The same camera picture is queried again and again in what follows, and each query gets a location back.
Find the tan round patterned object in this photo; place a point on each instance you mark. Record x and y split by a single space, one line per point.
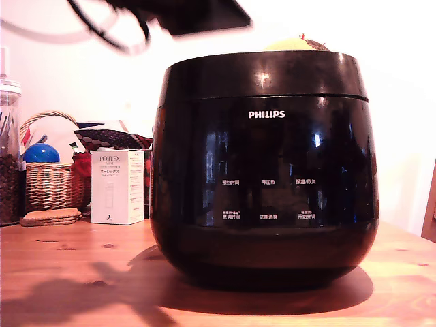
289 45

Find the white printed bag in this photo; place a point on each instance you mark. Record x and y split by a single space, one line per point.
58 133

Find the black box with red print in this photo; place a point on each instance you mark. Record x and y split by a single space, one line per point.
147 184

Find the black Philips rice cooker body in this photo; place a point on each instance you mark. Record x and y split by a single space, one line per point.
265 238

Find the red knit pouch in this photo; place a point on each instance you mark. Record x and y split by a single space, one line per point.
81 164

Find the white Porlex box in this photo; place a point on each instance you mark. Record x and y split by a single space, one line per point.
116 190

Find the blue ball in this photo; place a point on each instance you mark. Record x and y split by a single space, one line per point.
41 153

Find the woven wicker basket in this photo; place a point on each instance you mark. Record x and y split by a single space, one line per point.
47 187

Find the glass jar of coffee beans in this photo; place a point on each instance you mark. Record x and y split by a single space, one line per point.
9 177

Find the black rice cooker lid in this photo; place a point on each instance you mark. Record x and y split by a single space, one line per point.
265 75

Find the cork coaster stack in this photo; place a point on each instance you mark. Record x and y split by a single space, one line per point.
51 216

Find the dark red dotted fabric pouch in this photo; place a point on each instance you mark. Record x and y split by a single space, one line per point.
102 138

